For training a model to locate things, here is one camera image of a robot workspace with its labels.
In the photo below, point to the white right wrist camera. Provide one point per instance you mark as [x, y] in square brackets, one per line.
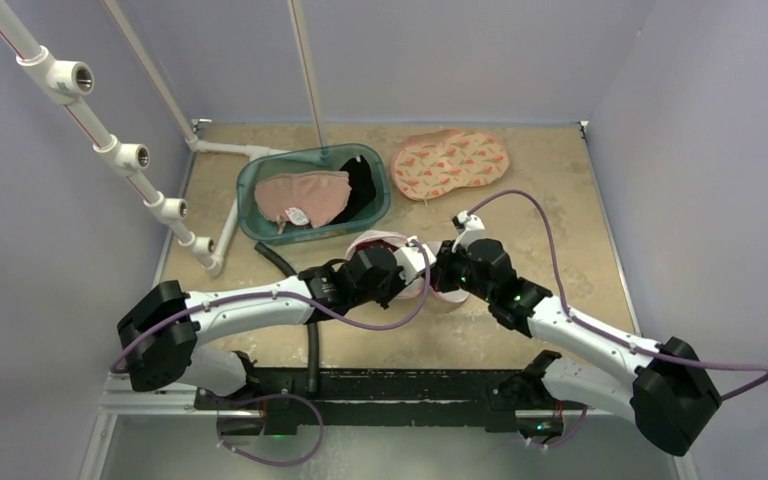
[469, 228]

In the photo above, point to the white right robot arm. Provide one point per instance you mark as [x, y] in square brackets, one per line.
[660, 387]

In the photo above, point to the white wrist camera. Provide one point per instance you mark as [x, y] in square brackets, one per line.
[469, 228]
[416, 260]

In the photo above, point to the pink bra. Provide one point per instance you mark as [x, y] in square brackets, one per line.
[311, 199]

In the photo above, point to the teal plastic basin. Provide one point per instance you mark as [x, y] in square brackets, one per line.
[328, 158]

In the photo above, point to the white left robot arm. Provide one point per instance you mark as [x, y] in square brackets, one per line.
[165, 337]

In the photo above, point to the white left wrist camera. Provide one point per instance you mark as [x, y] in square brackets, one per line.
[416, 260]

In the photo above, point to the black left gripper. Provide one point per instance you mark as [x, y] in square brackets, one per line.
[385, 299]

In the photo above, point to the round pink white laundry bag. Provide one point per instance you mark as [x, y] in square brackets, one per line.
[393, 240]

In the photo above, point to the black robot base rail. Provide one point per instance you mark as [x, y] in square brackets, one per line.
[497, 401]

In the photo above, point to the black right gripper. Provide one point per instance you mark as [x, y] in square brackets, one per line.
[448, 271]

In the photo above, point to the black bra in basin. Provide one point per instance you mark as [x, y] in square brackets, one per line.
[362, 189]

